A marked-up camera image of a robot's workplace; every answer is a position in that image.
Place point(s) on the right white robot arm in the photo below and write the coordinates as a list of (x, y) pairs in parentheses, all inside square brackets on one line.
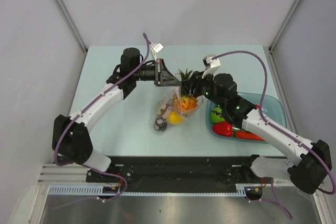
[(306, 163)]

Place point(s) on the red bell pepper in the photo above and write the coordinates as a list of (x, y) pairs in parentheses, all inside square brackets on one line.
[(223, 129)]

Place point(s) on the green melon with black stripe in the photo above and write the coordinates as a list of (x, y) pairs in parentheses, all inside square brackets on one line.
[(216, 115)]

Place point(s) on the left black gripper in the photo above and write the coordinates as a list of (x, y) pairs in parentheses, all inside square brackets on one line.
[(164, 77)]

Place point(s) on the brown longan bunch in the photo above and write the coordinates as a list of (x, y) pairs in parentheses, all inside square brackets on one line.
[(164, 108)]

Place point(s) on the blue plastic tray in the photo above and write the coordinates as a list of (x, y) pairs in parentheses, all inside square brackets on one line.
[(259, 114)]

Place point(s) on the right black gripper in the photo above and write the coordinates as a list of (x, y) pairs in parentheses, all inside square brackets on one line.
[(196, 81)]

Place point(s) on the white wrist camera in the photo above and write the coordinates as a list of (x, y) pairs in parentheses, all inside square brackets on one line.
[(212, 64), (156, 47)]

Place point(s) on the pineapple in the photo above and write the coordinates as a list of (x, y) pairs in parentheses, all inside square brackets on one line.
[(182, 100)]

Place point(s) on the clear pink zip top bag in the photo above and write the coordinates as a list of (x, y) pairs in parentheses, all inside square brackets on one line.
[(185, 115)]

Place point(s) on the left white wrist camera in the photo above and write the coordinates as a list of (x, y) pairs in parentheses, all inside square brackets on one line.
[(156, 47)]

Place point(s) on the yellow lemon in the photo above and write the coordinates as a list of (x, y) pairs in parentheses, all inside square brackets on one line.
[(174, 118)]

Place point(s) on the red chili pepper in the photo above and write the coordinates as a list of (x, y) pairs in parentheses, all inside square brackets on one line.
[(247, 136)]

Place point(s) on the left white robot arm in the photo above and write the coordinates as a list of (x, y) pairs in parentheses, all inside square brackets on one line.
[(71, 134)]

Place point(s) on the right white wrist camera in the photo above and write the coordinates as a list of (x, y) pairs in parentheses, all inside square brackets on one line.
[(212, 64)]

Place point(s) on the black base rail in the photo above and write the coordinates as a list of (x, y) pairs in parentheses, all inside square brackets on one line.
[(184, 174)]

